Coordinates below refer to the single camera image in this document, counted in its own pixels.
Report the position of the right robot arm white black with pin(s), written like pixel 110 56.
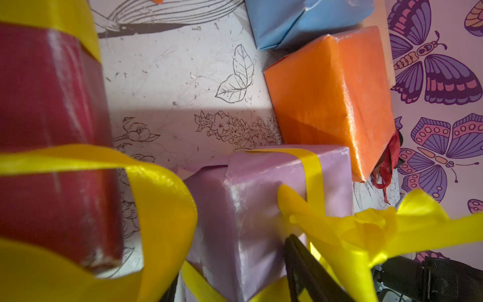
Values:
pixel 431 280

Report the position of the yellow ribbon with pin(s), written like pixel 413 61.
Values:
pixel 31 272
pixel 347 244

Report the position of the yellow ribbon on red box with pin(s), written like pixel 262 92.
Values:
pixel 31 272

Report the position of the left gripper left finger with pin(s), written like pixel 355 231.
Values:
pixel 170 294

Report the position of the purple gift box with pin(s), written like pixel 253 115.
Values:
pixel 238 243

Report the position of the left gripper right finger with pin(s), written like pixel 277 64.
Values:
pixel 307 279

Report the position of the orange gift box front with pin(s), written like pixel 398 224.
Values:
pixel 335 91

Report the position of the light blue gift box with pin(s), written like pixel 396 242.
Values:
pixel 291 24

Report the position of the peach gift box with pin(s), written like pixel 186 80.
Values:
pixel 379 19

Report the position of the dark red gift box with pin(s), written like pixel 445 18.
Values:
pixel 52 93

